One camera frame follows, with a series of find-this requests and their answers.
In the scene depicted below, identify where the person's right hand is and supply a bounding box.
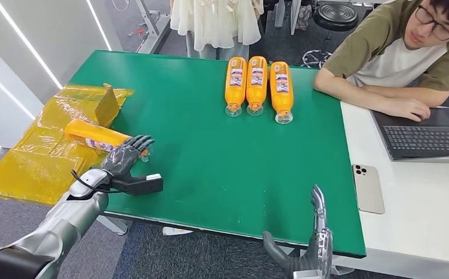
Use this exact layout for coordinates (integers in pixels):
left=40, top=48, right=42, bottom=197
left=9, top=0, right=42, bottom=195
left=381, top=98, right=432, bottom=123

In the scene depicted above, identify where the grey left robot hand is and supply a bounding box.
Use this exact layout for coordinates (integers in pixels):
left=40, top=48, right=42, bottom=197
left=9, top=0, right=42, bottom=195
left=100, top=134, right=156, bottom=182

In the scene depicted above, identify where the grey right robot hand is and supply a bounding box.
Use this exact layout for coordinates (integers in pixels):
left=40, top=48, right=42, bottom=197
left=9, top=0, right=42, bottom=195
left=263, top=184, right=334, bottom=279

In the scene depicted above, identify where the orange juice bottle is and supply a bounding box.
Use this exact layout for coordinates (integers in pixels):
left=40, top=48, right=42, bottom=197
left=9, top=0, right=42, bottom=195
left=64, top=118, right=152, bottom=163
left=245, top=56, right=268, bottom=117
left=224, top=56, right=247, bottom=118
left=269, top=61, right=294, bottom=125

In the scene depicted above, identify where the dark grey laptop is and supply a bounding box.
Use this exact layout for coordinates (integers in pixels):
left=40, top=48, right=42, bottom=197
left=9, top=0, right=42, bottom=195
left=370, top=107, right=449, bottom=164

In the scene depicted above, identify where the seated person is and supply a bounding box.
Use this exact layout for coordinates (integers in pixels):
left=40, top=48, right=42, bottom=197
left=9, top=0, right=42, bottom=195
left=313, top=0, right=449, bottom=123

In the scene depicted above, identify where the white table leg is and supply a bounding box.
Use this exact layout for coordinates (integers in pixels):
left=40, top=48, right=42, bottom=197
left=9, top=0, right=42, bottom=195
left=95, top=214, right=129, bottom=236

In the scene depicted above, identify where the beige smartphone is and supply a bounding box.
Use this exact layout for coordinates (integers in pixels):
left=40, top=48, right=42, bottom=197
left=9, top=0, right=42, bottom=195
left=352, top=164, right=386, bottom=215

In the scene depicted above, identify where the green table mat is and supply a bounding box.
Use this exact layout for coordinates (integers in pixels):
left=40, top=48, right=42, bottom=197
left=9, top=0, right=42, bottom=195
left=65, top=50, right=367, bottom=259

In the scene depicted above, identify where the yellow plastic wrapped cardboard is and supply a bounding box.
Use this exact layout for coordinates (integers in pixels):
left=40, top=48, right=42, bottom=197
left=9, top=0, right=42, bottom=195
left=0, top=83, right=135, bottom=207

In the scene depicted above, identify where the black round stool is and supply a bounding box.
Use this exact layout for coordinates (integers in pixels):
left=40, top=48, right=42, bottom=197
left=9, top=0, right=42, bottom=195
left=301, top=3, right=360, bottom=69

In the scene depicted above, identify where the patterned bag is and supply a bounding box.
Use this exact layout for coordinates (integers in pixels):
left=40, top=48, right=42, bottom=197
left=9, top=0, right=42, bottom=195
left=294, top=3, right=312, bottom=31

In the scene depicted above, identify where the white furniture leg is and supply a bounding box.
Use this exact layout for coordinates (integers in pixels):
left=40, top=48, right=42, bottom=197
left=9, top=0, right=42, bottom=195
left=273, top=0, right=302, bottom=36

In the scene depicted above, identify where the standing person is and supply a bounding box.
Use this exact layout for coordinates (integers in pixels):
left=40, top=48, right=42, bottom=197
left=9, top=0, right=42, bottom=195
left=169, top=0, right=265, bottom=62

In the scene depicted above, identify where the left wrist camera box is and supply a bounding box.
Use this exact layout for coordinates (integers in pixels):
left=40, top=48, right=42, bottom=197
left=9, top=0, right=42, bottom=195
left=110, top=173, right=164, bottom=196

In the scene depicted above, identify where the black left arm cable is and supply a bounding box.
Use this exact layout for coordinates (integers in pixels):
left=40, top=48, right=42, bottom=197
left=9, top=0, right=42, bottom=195
left=70, top=169, right=130, bottom=195

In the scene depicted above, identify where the white metal stand frame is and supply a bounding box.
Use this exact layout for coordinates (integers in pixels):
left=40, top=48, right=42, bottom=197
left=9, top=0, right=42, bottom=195
left=134, top=0, right=172, bottom=55

